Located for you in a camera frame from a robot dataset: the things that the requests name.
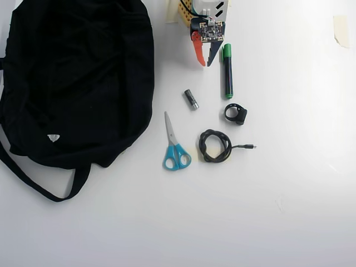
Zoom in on beige masking tape piece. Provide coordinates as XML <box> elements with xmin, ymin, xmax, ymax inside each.
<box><xmin>333</xmin><ymin>14</ymin><xmax>351</xmax><ymax>50</ymax></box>

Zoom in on blue handled scissors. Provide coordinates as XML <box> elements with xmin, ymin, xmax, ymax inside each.
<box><xmin>162</xmin><ymin>111</ymin><xmax>192</xmax><ymax>171</ymax></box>

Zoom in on green marker pen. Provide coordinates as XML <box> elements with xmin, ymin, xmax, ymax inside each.
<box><xmin>220</xmin><ymin>43</ymin><xmax>234</xmax><ymax>101</ymax></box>

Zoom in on black camera cable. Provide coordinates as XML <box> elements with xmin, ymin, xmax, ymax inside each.
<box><xmin>179</xmin><ymin>0</ymin><xmax>208</xmax><ymax>19</ymax></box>

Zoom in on beige masking tape strip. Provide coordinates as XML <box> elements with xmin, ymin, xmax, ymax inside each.
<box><xmin>165</xmin><ymin>0</ymin><xmax>180</xmax><ymax>24</ymax></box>

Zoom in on coiled black USB cable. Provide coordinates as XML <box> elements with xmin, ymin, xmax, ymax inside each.
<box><xmin>198</xmin><ymin>128</ymin><xmax>258</xmax><ymax>164</ymax></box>

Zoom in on yellow perforated base part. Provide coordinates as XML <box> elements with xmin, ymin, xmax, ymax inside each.
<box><xmin>177</xmin><ymin>0</ymin><xmax>196</xmax><ymax>29</ymax></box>

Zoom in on camera circuit board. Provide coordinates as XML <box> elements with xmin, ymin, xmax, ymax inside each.
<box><xmin>196</xmin><ymin>19</ymin><xmax>224</xmax><ymax>44</ymax></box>

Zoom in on black cylindrical battery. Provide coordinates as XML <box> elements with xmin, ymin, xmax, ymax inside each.
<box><xmin>182</xmin><ymin>88</ymin><xmax>200</xmax><ymax>111</ymax></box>

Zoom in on black plastic ring clip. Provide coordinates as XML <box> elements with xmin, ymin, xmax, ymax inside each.
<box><xmin>224</xmin><ymin>102</ymin><xmax>248</xmax><ymax>126</ymax></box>

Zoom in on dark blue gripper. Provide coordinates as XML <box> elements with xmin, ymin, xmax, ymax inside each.
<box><xmin>190</xmin><ymin>17</ymin><xmax>226</xmax><ymax>68</ymax></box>

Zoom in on black fabric bag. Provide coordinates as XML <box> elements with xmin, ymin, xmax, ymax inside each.
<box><xmin>0</xmin><ymin>0</ymin><xmax>156</xmax><ymax>203</ymax></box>

